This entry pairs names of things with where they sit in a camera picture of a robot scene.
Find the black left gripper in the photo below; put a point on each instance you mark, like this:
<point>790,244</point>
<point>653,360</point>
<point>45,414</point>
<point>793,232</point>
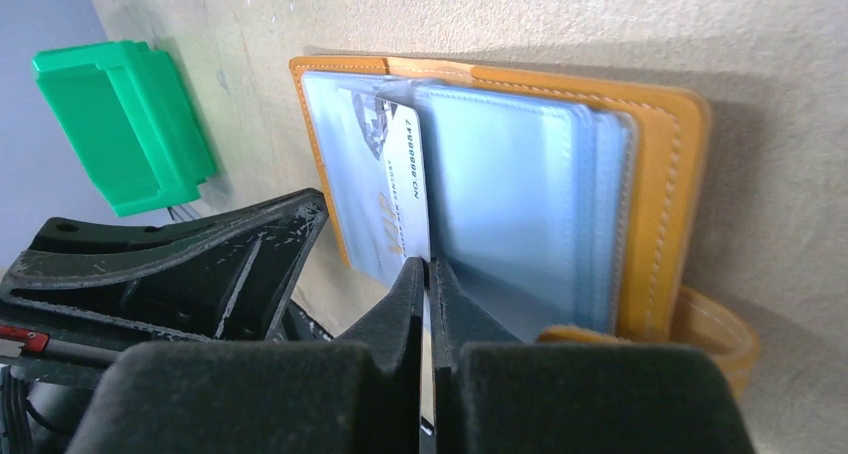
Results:
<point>72,300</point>

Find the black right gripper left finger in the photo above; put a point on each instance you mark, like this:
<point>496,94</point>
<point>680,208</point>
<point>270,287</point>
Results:
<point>358,393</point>

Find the green plastic bin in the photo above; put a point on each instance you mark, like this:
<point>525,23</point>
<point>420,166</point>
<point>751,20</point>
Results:
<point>126,112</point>

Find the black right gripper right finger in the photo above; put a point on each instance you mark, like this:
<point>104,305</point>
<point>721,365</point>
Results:
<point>578,391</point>

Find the silver VIP credit card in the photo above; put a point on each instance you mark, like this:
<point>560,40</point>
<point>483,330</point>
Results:
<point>354,171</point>

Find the orange leather card holder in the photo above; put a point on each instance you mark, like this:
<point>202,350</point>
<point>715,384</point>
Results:
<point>559,201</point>

